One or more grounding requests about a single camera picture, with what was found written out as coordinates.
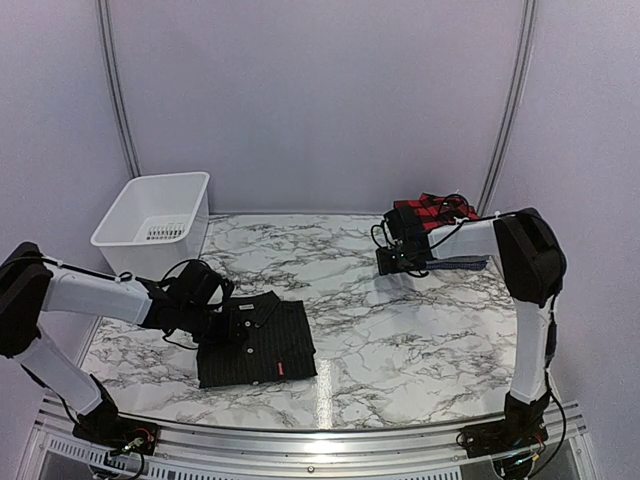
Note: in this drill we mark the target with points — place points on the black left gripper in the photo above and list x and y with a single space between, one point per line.
224 333

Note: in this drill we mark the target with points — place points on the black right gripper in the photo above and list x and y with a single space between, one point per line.
386 267

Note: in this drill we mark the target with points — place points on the black pinstripe long sleeve shirt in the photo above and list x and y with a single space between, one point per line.
271 341

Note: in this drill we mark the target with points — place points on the red black plaid shirt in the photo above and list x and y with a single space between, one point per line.
435 211

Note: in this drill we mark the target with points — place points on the blue shirt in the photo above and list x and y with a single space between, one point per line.
469 263

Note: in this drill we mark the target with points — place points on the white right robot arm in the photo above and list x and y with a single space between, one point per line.
533 266

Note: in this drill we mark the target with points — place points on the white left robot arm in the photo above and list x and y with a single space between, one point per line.
191 298

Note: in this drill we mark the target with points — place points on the white plastic bin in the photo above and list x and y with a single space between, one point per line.
154 223

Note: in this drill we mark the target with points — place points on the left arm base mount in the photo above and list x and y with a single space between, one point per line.
127 435

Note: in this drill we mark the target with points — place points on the aluminium front rail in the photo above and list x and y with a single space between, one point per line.
191 451

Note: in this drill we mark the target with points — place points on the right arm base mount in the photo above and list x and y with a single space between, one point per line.
500 436

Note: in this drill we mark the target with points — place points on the right aluminium wall post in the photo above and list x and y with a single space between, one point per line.
516 87

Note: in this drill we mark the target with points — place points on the aluminium wall post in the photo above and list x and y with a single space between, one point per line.
114 88
516 87

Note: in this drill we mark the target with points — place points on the left aluminium wall post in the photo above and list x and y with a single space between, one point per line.
114 88

